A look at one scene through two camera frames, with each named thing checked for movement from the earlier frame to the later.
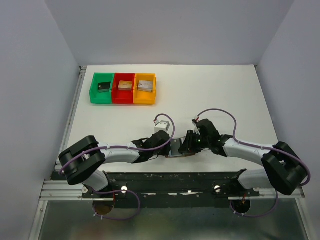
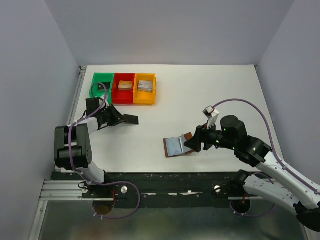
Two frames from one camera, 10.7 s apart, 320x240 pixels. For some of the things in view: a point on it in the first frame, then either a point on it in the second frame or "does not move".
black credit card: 175,144 -> 133,119
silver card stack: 145,85 does not move
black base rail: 171,190 does not move
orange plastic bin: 142,97 does not move
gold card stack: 125,85 does not move
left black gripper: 166,151 -> 117,117
